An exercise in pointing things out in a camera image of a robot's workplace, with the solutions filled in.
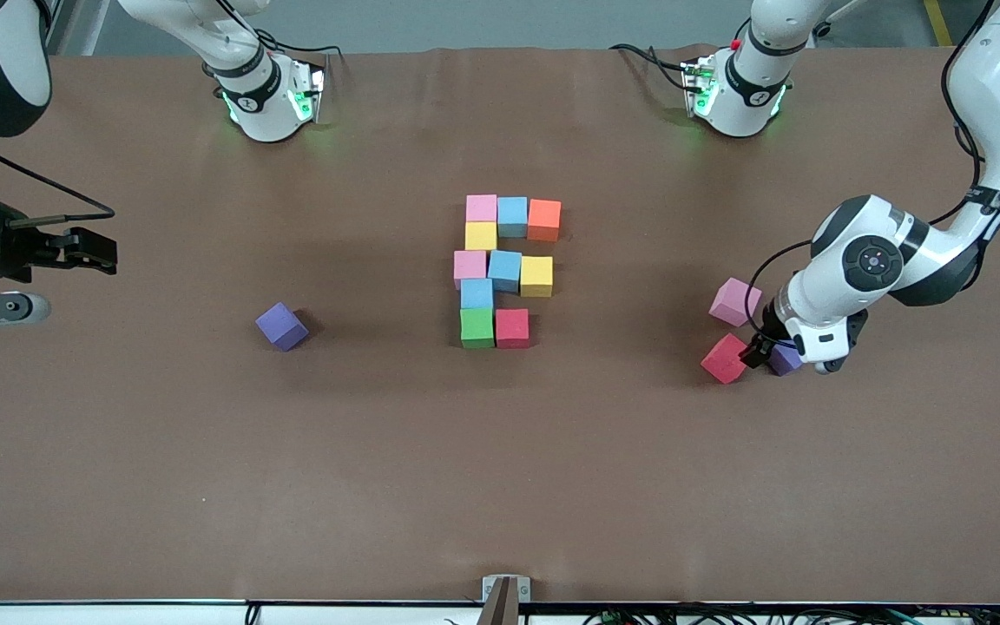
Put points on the green foam block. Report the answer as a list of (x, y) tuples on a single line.
[(477, 326)]

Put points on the blue foam block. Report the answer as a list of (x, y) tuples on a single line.
[(476, 293), (512, 215), (504, 269)]

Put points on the purple foam block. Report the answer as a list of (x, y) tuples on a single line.
[(783, 359), (280, 325)]

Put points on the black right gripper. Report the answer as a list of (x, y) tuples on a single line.
[(17, 252)]

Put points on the right arm base connector plate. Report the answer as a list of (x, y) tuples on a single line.
[(307, 95)]

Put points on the pink foam block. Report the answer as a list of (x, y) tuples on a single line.
[(470, 265), (481, 208), (733, 300)]

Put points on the yellow foam block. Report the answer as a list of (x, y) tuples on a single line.
[(481, 235), (536, 276)]

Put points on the red foam block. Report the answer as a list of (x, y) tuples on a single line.
[(723, 359), (512, 327)]

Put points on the brown table cover sheet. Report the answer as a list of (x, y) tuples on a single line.
[(118, 477)]

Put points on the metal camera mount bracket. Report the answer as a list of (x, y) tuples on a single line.
[(506, 599)]

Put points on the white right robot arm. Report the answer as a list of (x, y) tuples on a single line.
[(240, 78)]

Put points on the orange foam block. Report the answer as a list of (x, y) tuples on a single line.
[(544, 219)]

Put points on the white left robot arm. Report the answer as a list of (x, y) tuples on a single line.
[(899, 252)]

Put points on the left arm base connector plate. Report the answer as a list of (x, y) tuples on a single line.
[(700, 87)]

